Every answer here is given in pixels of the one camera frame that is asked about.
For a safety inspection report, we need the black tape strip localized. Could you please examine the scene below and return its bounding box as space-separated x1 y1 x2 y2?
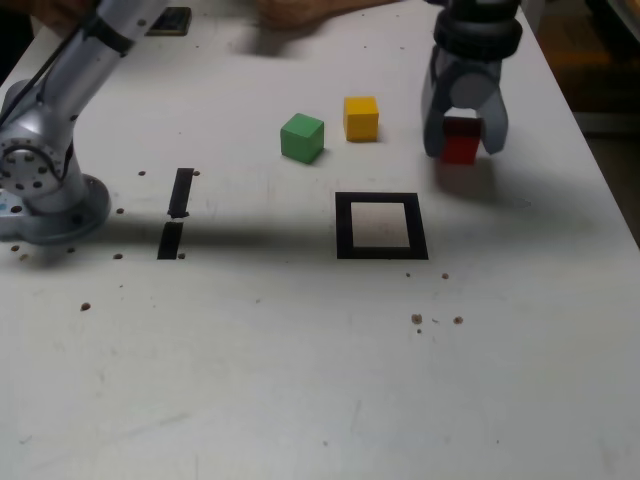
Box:
156 167 196 261

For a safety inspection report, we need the person's right hand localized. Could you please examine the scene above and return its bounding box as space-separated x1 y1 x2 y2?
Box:
42 0 99 26

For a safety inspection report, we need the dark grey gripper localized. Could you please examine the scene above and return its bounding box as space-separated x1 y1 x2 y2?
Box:
421 48 511 160

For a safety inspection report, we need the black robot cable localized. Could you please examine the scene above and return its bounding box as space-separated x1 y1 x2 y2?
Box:
0 0 101 126

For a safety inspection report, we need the grey metal post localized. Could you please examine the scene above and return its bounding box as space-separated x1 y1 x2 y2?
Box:
522 0 545 35

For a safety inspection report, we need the red cube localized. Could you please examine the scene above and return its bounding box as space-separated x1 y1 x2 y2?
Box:
440 115 484 165

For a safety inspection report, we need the black smartphone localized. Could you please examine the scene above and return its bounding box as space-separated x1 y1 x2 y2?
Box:
144 6 194 37

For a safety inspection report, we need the grey metal beam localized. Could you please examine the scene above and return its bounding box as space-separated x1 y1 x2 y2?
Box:
574 110 640 135

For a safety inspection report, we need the green cube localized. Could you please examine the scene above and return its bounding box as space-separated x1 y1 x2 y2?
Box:
279 112 326 165

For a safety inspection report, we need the yellow cube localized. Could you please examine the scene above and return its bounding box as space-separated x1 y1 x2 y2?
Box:
343 96 380 143

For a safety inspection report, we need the black tape square outline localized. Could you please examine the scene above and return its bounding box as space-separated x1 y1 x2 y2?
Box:
333 191 431 261

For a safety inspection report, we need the person's left hand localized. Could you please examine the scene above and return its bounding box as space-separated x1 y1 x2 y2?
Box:
256 0 327 29

